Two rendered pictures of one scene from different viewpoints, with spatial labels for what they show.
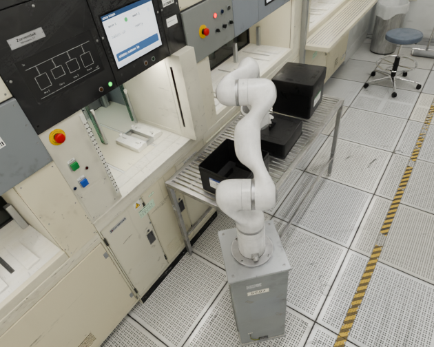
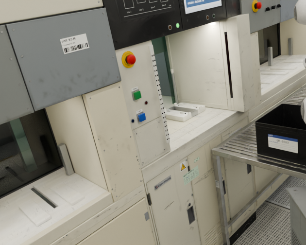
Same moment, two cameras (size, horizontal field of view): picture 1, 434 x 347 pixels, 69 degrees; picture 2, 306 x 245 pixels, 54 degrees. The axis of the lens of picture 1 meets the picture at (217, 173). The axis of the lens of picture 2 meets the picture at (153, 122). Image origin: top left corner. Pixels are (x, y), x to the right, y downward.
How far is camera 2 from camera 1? 0.60 m
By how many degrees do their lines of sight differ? 23
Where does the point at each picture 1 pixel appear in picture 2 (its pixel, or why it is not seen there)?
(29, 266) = (74, 201)
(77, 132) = (144, 61)
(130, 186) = (178, 144)
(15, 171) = (90, 78)
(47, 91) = (129, 11)
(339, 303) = not seen: outside the picture
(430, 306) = not seen: outside the picture
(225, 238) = (299, 194)
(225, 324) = not seen: outside the picture
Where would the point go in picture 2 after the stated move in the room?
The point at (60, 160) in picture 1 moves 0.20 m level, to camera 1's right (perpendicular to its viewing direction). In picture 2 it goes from (127, 84) to (175, 76)
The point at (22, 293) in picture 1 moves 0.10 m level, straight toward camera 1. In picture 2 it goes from (64, 226) to (77, 237)
